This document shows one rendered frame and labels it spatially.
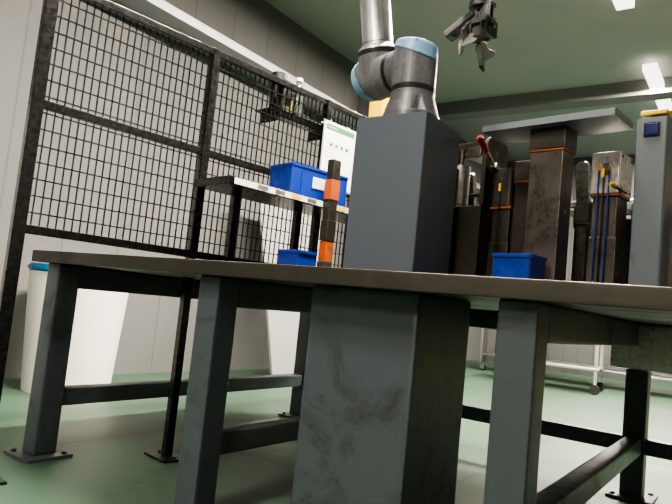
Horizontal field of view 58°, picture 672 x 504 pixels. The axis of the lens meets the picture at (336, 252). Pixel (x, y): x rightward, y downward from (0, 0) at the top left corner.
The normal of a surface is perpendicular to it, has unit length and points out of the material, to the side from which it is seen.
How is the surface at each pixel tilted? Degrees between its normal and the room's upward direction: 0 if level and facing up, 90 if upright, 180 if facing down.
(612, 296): 90
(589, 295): 90
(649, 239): 90
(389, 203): 90
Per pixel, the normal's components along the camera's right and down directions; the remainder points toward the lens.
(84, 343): 0.60, 0.06
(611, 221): -0.68, -0.13
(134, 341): 0.82, 0.04
